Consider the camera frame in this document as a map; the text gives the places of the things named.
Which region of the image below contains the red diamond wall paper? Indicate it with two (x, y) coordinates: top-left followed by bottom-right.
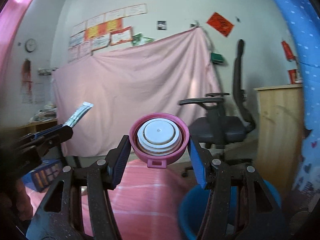
(207, 12), (234, 37)

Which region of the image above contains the small wall photo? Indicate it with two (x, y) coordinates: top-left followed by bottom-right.
(157, 20), (167, 30)

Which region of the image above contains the pink curtain at left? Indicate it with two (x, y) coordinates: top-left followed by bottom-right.
(1, 0), (33, 82)

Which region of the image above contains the pink round lid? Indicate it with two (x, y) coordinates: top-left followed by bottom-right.
(129, 113), (190, 169)

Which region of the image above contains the wooden cabinet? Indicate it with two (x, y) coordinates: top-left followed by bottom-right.
(254, 84), (304, 197)

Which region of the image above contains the silver ointment tube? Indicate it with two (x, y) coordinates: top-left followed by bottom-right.
(63, 102), (94, 128)

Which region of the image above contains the pink hanging sheet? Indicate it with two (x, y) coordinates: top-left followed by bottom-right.
(52, 28), (220, 157)

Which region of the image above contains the round wall clock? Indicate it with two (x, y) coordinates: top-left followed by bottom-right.
(24, 38), (37, 53)

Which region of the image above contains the dark blue cardboard box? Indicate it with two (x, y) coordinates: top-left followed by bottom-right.
(22, 159), (62, 192)

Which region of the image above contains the blue plastic bin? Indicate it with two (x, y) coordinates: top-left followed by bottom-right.
(178, 180), (281, 239)

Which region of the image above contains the wall certificates cluster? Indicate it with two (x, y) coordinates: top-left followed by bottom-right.
(68, 3), (148, 62)

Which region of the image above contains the black office chair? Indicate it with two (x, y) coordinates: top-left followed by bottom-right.
(178, 39), (257, 178)

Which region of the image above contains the wooden wall shelf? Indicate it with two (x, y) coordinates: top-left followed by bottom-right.
(17, 119), (57, 135)

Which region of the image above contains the person's left hand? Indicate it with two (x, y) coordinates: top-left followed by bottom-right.
(13, 179), (33, 221)

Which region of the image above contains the red hanging ornament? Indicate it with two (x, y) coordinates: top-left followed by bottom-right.
(21, 59), (33, 94)

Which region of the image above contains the blue patterned curtain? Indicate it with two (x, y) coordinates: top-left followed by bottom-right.
(274, 0), (319, 211)

